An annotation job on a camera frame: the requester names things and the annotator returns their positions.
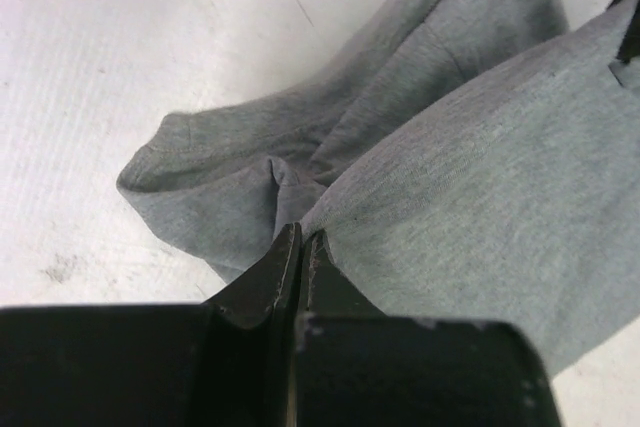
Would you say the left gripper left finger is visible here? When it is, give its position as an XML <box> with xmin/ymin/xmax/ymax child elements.
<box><xmin>1</xmin><ymin>224</ymin><xmax>301</xmax><ymax>426</ymax></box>

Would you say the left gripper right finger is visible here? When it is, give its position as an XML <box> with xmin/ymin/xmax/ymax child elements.
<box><xmin>295</xmin><ymin>234</ymin><xmax>561</xmax><ymax>426</ymax></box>

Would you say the grey t shirt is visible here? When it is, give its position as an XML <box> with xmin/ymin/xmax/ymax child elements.
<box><xmin>117</xmin><ymin>0</ymin><xmax>639</xmax><ymax>373</ymax></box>

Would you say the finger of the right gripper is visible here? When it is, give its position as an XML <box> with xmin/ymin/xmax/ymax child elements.
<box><xmin>608</xmin><ymin>0</ymin><xmax>640</xmax><ymax>65</ymax></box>

